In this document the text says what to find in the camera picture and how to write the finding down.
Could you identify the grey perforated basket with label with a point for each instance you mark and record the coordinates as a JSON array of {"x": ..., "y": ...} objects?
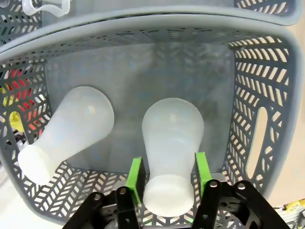
[{"x": 262, "y": 9}]

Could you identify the translucent white plastic flask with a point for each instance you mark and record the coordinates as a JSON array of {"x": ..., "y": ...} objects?
[
  {"x": 171, "y": 148},
  {"x": 78, "y": 119}
]

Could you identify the grey perforated plastic basket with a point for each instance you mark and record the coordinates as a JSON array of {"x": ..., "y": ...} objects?
[{"x": 262, "y": 95}]

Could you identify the clear plastic measuring beaker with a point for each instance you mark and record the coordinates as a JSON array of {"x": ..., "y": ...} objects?
[{"x": 45, "y": 7}]

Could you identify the yellow object behind basket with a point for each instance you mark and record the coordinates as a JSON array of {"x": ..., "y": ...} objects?
[{"x": 16, "y": 120}]

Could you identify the yellow and black tool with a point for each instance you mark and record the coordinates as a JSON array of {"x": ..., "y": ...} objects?
[{"x": 294, "y": 207}]

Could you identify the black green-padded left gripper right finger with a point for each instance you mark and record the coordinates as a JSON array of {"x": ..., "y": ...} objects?
[{"x": 202, "y": 167}]

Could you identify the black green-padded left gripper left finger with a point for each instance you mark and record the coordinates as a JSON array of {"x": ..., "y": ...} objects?
[{"x": 135, "y": 176}]

